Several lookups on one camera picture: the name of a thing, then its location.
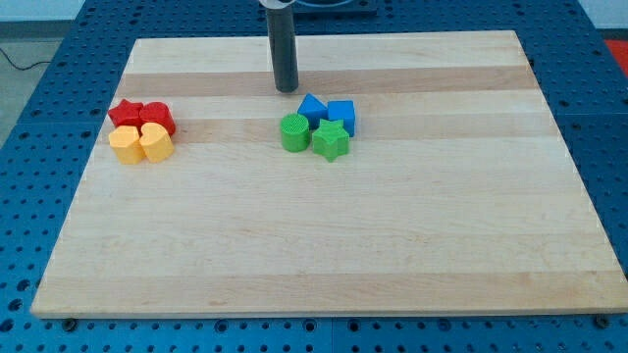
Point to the green star block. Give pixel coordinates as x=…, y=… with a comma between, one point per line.
x=330, y=140

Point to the red star block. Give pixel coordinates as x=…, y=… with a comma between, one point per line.
x=126, y=113

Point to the green cylinder block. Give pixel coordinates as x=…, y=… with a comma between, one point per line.
x=295, y=132

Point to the blue triangle block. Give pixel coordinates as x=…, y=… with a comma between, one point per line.
x=313, y=110

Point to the blue cube block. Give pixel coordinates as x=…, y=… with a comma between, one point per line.
x=344, y=111

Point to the light wooden board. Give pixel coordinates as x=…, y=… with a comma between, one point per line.
x=458, y=196

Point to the yellow heart block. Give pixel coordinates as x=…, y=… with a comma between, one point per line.
x=156, y=142

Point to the red cylinder block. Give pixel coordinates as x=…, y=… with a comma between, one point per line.
x=158, y=113

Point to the yellow hexagon block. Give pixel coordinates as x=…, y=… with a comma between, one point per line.
x=124, y=140

